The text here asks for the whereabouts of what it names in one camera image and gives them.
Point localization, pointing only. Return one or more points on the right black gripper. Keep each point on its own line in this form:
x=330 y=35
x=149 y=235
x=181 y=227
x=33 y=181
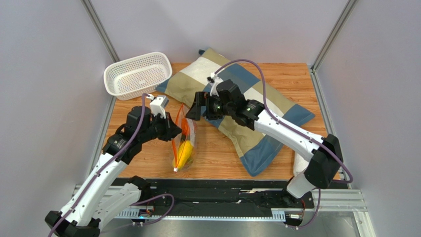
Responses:
x=200 y=105

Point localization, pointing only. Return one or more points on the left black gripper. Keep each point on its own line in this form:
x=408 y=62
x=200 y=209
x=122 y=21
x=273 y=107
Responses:
x=171 y=130

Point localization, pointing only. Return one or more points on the clear orange zip bag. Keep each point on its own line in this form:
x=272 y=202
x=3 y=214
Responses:
x=178 y=139

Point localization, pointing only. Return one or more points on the yellow fake corn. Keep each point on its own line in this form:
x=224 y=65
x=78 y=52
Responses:
x=182 y=155

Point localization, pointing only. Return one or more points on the orange fake pumpkin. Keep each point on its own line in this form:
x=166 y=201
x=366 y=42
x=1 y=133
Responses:
x=185 y=127

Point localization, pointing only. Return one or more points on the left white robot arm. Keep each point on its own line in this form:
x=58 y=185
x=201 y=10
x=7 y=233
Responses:
x=86 y=215

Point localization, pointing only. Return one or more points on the white plastic basket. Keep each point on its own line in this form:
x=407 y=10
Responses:
x=130 y=78

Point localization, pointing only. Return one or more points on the blue beige checked pillow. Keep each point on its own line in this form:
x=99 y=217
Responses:
x=255 y=150

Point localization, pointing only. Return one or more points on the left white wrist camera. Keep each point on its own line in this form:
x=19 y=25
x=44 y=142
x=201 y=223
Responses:
x=158 y=105

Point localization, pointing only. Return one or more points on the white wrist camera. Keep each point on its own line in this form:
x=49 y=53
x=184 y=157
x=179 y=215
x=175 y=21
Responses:
x=214 y=80
x=158 y=105

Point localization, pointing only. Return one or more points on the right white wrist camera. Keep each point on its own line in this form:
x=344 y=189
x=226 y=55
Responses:
x=214 y=80

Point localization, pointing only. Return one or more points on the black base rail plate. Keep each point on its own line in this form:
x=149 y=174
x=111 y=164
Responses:
x=223 y=198

